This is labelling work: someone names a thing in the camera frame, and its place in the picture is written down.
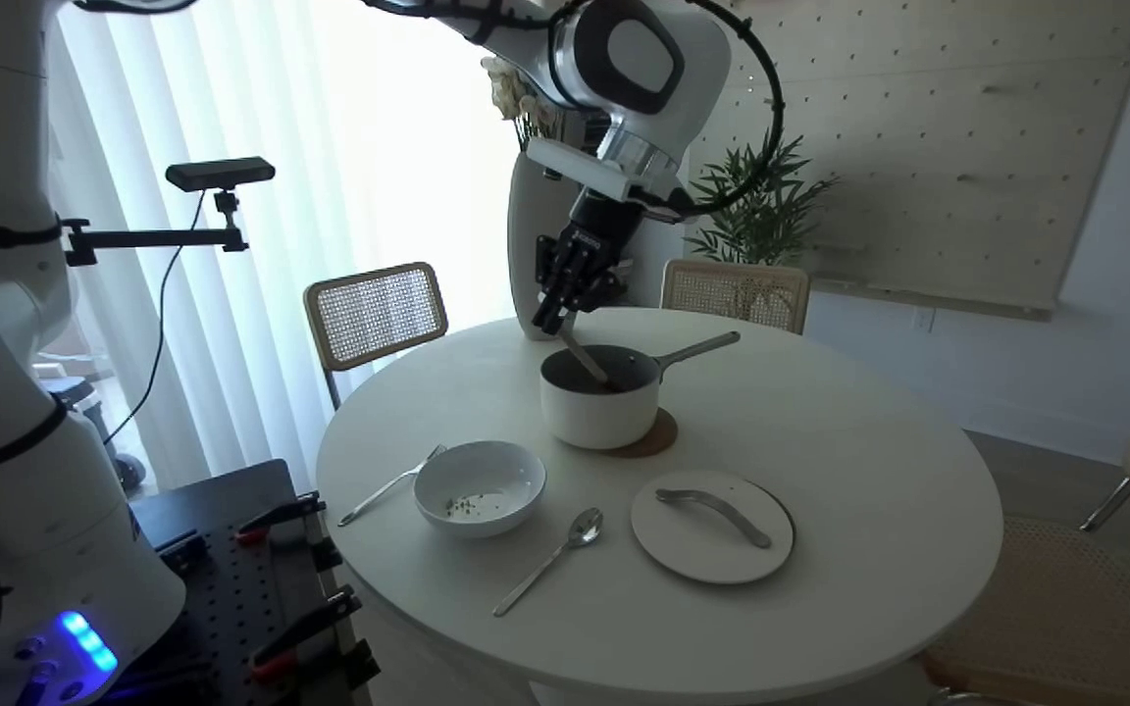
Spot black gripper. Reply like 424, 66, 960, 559
535, 190, 644, 332

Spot white pot with handle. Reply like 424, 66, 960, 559
536, 330, 743, 452

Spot wooden spoon red head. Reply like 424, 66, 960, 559
561, 319, 614, 387

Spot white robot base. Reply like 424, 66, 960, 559
0, 0, 183, 699

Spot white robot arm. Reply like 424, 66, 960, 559
366, 0, 785, 338

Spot white bowl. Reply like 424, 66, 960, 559
413, 438, 546, 538

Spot white pot lid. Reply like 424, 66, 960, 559
627, 470, 797, 587

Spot white ribbed vase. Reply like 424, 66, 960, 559
508, 155, 553, 342

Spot round cork trivet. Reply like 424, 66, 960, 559
616, 407, 680, 457

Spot beige woven chair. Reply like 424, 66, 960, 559
659, 260, 810, 332

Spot green potted plant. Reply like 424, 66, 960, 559
687, 141, 825, 265

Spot silver fork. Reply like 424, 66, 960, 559
338, 445, 442, 528

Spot cane back chair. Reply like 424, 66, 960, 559
301, 264, 451, 404

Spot white flowers bouquet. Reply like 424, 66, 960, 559
478, 53, 556, 134

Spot silver spoon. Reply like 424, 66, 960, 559
500, 504, 603, 615

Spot black perforated mounting board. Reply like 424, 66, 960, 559
96, 457, 377, 706

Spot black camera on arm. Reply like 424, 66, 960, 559
42, 155, 275, 265

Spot pegboard wall panel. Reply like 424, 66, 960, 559
696, 0, 1130, 312

